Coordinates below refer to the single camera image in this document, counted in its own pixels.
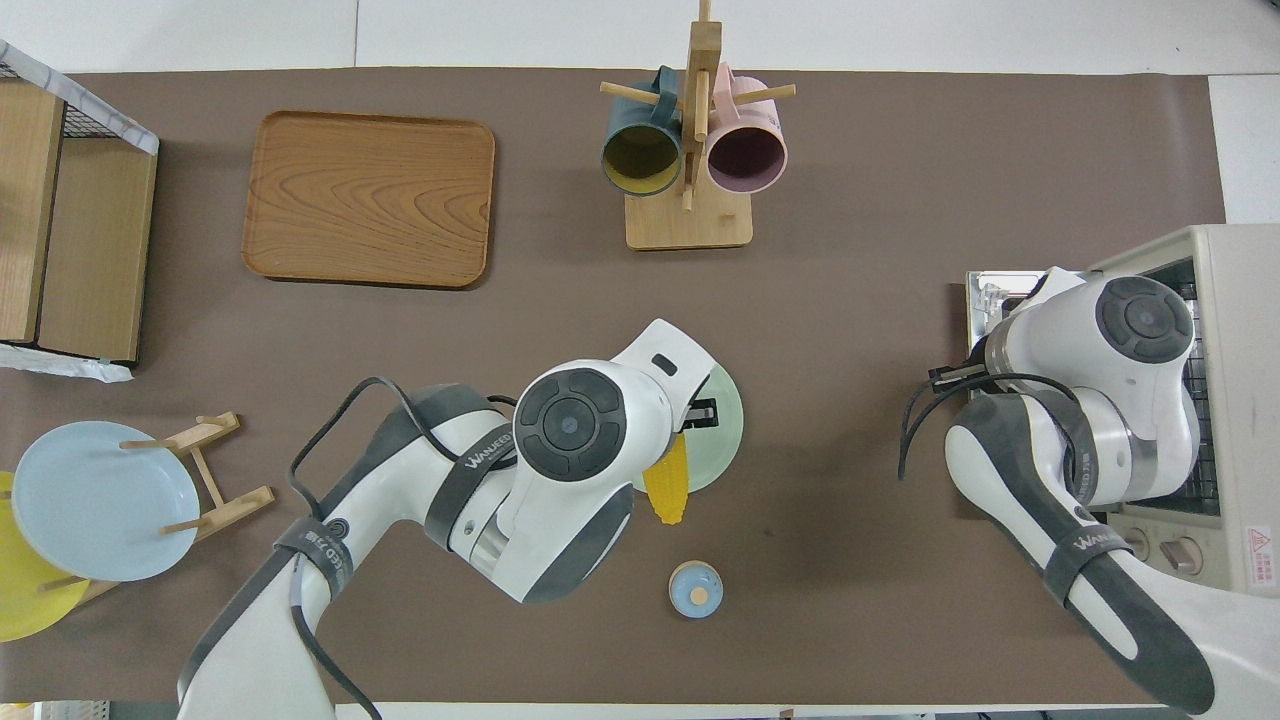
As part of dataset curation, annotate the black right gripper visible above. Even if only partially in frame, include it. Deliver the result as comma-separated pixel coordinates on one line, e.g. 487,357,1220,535
930,362,993,393

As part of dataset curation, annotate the light green plate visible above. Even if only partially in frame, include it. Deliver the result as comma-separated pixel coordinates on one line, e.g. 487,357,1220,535
630,362,745,497

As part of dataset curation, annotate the yellow corn cob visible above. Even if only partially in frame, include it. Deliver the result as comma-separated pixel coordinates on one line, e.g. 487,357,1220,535
643,432,692,527

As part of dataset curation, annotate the white toaster oven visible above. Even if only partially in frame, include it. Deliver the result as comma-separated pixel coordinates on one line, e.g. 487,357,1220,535
965,224,1280,601

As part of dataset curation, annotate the brown table mat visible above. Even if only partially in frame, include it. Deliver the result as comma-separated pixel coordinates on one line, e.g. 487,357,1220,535
0,68,1277,706

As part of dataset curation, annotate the wooden mug tree stand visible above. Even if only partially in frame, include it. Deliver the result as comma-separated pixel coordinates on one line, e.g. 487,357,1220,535
600,0,798,251

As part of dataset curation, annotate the dark blue mug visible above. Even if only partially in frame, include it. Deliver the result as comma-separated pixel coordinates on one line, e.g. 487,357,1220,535
600,66,685,198

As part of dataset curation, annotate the pink mug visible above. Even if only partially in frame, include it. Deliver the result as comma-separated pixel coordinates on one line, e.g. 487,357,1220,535
705,63,790,196

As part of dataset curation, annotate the wooden tray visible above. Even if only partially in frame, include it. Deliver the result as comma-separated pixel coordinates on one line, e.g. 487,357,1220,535
241,110,497,291

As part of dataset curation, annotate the wooden plate rack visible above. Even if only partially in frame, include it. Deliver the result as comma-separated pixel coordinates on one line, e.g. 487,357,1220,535
38,411,276,606

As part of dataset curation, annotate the light blue plate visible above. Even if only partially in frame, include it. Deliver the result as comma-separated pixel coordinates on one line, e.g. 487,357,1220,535
11,420,201,583

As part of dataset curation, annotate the wooden shelf box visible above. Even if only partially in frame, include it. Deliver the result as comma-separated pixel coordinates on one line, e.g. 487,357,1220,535
0,40,161,384

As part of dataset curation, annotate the yellow plate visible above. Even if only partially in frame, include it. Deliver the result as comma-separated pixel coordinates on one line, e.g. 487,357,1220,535
0,471,91,643

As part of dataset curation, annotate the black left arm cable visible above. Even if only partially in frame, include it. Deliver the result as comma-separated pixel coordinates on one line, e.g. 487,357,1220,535
288,376,521,720

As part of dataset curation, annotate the black wire basket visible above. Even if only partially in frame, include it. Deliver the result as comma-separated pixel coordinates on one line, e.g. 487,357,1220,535
0,60,136,151

